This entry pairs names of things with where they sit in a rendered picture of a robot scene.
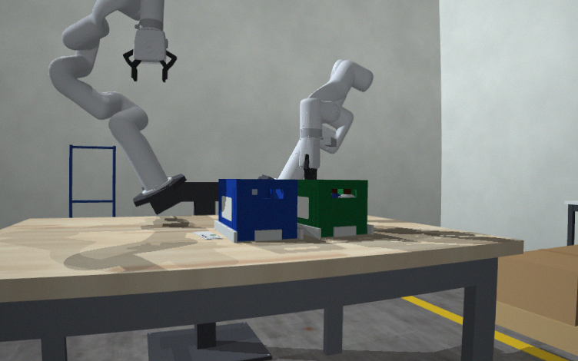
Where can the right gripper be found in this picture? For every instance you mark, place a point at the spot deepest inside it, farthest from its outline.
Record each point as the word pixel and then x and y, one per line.
pixel 148 47

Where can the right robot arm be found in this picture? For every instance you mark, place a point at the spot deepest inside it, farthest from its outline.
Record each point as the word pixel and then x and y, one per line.
pixel 126 118

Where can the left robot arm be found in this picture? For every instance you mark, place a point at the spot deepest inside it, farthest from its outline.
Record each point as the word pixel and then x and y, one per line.
pixel 322 108

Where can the green bottle crate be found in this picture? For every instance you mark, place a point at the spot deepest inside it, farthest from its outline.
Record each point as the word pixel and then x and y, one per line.
pixel 316 208

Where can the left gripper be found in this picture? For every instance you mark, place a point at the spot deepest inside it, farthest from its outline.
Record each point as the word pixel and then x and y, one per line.
pixel 310 157

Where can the white paper pick list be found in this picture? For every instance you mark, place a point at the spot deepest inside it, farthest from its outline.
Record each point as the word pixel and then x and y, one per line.
pixel 207 235

